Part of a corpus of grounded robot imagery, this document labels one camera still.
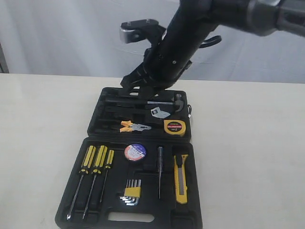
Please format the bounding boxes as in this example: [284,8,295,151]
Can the claw hammer black handle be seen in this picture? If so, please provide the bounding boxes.
[105,94,185,113]

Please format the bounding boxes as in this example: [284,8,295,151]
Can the yellow black utility knife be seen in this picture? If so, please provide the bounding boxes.
[174,154,188,205]

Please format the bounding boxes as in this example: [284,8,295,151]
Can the black electrical tape roll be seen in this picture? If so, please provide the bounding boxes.
[124,143,147,162]

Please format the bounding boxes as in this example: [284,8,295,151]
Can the yellow tape measure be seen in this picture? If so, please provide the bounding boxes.
[163,104,192,137]

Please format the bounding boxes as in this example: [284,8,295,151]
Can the large yellow black screwdriver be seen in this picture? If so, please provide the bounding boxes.
[66,145,96,220]

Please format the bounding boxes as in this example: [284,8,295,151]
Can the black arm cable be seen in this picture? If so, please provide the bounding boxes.
[201,35,222,48]

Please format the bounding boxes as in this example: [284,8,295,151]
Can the voltage tester screwdriver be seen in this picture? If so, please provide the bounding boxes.
[158,146,163,199]

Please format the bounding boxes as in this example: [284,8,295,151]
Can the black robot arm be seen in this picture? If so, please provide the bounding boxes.
[121,0,305,99]

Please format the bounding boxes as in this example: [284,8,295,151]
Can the hex key set yellow holder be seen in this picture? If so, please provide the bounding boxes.
[120,179,142,207]

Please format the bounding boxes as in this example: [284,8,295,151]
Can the small yellow black screwdriver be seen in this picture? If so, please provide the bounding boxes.
[99,149,114,204]

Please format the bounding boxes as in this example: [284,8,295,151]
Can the white backdrop curtain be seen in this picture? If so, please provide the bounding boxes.
[0,0,305,83]

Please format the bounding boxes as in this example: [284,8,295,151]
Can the adjustable wrench silver head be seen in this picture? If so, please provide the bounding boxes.
[105,106,172,124]

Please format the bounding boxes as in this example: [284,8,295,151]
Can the middle yellow black screwdriver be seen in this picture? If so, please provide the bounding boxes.
[82,145,108,220]

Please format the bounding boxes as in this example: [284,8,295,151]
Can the black plastic tool case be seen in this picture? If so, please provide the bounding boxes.
[55,87,203,229]

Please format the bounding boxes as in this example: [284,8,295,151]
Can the orange black combination pliers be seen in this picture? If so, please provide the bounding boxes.
[95,120,153,134]

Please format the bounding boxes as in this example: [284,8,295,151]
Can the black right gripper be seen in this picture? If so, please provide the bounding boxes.
[120,9,214,100]

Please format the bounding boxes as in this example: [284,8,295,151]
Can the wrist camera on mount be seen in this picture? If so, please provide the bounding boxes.
[120,19,166,45]

